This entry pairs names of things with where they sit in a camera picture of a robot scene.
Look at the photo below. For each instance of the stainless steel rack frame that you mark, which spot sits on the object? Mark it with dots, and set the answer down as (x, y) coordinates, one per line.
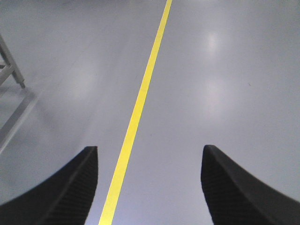
(16, 100)

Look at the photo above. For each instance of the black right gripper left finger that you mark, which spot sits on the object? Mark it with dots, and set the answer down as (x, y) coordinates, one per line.
(65, 198)

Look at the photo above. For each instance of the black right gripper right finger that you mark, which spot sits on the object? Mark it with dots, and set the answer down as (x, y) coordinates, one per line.
(236, 197)

